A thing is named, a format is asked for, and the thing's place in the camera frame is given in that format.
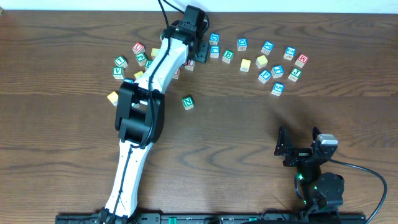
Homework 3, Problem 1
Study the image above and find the green N block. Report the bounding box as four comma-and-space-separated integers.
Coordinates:
182, 96, 194, 110

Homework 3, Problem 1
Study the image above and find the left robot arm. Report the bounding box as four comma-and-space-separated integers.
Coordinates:
98, 5, 210, 223

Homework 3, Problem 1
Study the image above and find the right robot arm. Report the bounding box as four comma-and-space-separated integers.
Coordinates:
274, 126, 345, 223

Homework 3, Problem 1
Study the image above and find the blue L block centre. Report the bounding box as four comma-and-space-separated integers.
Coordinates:
210, 45, 220, 58

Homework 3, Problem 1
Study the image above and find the blue l block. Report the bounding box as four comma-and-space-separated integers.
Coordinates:
124, 78, 134, 83
210, 45, 220, 58

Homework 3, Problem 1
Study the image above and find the red I block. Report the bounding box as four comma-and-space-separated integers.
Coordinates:
184, 60, 195, 71

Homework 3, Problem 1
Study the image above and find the blue D block upper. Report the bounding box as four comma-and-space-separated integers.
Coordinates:
209, 33, 220, 45

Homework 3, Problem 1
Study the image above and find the blue d block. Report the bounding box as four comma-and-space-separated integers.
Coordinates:
237, 38, 248, 51
209, 33, 220, 45

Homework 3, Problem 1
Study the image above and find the green B block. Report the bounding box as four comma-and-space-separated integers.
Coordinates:
222, 50, 234, 63

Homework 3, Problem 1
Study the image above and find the red A block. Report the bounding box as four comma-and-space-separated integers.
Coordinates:
173, 69, 180, 80

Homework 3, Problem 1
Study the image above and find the blue D block right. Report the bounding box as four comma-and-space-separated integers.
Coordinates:
237, 38, 248, 51

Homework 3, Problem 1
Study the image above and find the yellow block upper left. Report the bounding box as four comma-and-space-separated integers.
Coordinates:
150, 48, 160, 60

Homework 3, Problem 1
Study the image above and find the yellow block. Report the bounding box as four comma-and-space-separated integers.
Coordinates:
107, 91, 119, 106
256, 55, 268, 69
150, 48, 160, 60
239, 58, 251, 72
134, 71, 144, 80

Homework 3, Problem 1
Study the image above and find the yellow block centre right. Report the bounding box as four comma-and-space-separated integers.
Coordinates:
239, 58, 251, 72

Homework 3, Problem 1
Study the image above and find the green R block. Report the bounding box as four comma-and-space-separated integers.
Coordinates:
145, 60, 152, 70

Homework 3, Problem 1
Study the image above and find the blue S block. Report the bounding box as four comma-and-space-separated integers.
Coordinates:
271, 82, 284, 96

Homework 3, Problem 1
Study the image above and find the red U block left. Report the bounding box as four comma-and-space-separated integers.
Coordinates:
132, 42, 145, 55

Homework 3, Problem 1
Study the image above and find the green J block left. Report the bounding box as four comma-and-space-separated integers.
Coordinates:
136, 52, 147, 67

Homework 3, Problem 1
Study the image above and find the green j block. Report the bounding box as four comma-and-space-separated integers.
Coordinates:
288, 68, 302, 82
136, 52, 147, 67

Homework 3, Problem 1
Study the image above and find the green J block right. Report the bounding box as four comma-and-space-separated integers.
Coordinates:
288, 68, 302, 82

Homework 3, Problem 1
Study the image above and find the yellow block middle left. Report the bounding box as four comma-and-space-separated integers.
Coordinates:
134, 71, 144, 80

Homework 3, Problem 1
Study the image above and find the blue P block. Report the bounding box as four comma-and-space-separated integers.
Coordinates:
258, 69, 272, 84

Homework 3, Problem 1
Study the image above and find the blue X block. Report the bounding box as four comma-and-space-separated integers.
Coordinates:
261, 40, 274, 55

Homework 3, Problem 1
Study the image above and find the blue E block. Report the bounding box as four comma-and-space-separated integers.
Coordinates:
271, 65, 284, 78

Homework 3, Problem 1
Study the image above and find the red M block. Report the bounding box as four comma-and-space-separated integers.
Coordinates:
295, 54, 308, 68

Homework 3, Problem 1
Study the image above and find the blue L block left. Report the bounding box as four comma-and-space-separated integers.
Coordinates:
124, 78, 134, 83

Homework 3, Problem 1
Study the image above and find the green L block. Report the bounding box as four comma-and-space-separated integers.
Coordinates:
114, 55, 128, 68

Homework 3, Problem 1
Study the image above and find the blue Z block right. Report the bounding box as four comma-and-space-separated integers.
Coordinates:
283, 47, 296, 60

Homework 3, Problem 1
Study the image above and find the green V block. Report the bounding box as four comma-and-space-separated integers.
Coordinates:
113, 67, 124, 80

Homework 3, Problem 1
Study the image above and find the yellow block lower left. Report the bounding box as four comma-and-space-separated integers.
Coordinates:
107, 91, 119, 106

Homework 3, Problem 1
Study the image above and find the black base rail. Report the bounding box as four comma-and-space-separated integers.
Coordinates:
55, 212, 367, 224

